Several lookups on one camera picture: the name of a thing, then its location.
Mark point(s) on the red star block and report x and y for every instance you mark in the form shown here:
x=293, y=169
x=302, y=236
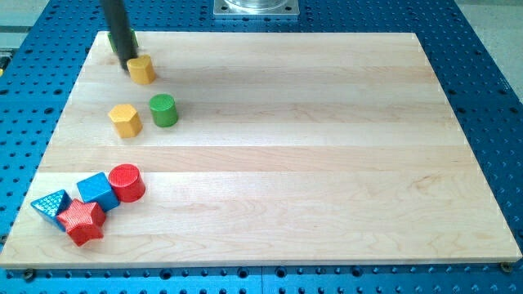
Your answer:
x=83, y=222

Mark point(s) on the yellow hexagon block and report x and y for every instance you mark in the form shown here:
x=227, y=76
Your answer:
x=126, y=120

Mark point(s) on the light wooden board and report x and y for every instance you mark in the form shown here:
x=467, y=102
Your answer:
x=289, y=149

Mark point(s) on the blue triangle block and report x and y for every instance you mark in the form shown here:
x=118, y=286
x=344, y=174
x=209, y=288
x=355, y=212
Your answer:
x=49, y=207

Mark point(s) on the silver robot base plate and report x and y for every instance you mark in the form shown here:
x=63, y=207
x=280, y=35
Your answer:
x=256, y=8

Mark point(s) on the green cylinder block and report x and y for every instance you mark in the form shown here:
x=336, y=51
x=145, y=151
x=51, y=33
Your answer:
x=163, y=110

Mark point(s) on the blue cube block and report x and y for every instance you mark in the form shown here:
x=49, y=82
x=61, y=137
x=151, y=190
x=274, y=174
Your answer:
x=97, y=189

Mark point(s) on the yellow heart block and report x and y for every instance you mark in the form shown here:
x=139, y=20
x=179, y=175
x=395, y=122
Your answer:
x=141, y=70

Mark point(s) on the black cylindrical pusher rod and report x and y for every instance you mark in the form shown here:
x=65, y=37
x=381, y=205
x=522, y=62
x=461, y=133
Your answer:
x=122, y=35

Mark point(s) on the red cylinder block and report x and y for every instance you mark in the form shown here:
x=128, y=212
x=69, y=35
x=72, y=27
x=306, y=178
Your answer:
x=126, y=182

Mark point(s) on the green block behind rod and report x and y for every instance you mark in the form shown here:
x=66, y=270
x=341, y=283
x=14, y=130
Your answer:
x=134, y=39

